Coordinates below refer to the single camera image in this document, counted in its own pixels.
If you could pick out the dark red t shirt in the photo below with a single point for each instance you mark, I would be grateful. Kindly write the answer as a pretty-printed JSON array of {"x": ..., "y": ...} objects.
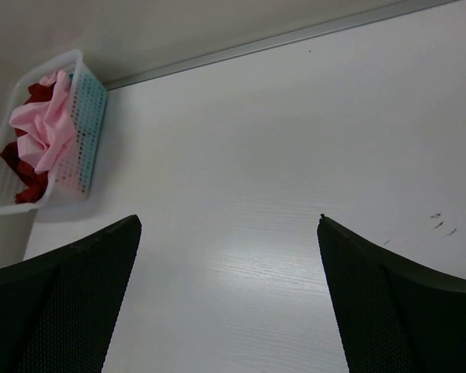
[{"x": 36, "y": 184}]

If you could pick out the white plastic laundry basket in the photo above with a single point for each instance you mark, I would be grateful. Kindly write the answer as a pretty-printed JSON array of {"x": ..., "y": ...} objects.
[{"x": 70, "y": 180}]

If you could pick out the pink t shirt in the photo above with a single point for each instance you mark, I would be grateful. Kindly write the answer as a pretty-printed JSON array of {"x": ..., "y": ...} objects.
[{"x": 43, "y": 124}]

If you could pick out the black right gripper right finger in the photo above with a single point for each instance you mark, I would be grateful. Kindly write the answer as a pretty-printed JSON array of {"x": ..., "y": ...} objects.
[{"x": 393, "y": 314}]

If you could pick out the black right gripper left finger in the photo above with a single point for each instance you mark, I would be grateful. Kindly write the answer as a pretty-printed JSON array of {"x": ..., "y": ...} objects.
[{"x": 58, "y": 310}]

